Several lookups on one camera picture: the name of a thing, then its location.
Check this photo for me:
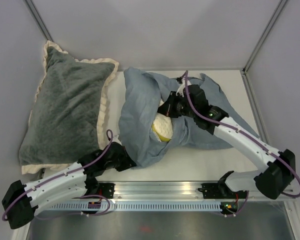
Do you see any aluminium rail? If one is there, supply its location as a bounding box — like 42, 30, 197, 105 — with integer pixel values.
240, 69, 270, 144
24, 180, 297, 201

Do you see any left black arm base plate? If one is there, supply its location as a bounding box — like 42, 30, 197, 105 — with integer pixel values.
92, 182, 115, 199

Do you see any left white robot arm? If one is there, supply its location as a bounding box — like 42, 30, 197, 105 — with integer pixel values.
1, 142, 137, 230

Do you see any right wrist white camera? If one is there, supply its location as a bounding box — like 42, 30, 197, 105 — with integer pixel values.
176, 83, 186, 97

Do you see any right side aluminium rail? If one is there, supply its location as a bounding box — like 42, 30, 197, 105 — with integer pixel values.
240, 69, 270, 144

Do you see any patchwork and blue pillowcase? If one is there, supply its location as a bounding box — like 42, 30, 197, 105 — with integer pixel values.
117, 66, 261, 169

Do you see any slotted white cable duct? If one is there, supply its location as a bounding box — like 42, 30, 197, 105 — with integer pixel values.
47, 200, 238, 213

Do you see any right aluminium frame post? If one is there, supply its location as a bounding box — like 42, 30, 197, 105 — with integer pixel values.
242, 0, 289, 75

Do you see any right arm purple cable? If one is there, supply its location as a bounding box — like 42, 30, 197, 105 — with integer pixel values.
179, 70, 300, 218

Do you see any grey plush pillow cream trim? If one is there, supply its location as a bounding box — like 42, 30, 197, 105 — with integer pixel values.
18, 41, 119, 174

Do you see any left aluminium frame post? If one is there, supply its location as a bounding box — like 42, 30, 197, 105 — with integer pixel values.
23, 0, 54, 42

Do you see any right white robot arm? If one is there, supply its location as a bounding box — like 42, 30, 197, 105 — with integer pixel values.
157, 84, 296, 200

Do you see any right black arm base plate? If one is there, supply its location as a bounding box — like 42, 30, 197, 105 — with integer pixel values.
197, 182, 248, 200

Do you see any cream pillow yellow edge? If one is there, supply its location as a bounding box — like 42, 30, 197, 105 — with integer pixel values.
151, 113, 173, 142

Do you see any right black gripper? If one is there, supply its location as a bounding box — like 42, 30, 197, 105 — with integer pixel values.
156, 91, 197, 119

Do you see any aluminium frame post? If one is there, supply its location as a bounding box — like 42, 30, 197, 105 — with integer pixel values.
242, 0, 289, 75
23, 0, 54, 42

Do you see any aluminium front rail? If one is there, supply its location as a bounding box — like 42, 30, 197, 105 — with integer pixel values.
24, 180, 297, 201

